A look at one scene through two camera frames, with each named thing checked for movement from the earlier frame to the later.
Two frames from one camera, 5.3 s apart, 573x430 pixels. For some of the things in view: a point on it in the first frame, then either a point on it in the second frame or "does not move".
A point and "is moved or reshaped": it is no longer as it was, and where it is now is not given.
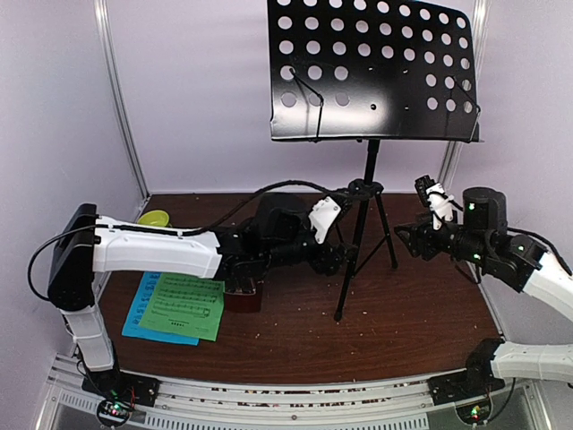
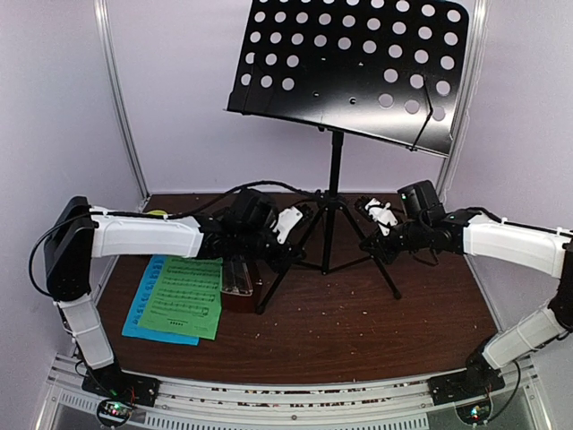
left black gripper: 333,258 to 280,261
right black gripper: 421,236 to 387,253
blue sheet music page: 132,328 does not move
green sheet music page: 185,304 does not move
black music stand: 368,72 is moved or reshaped
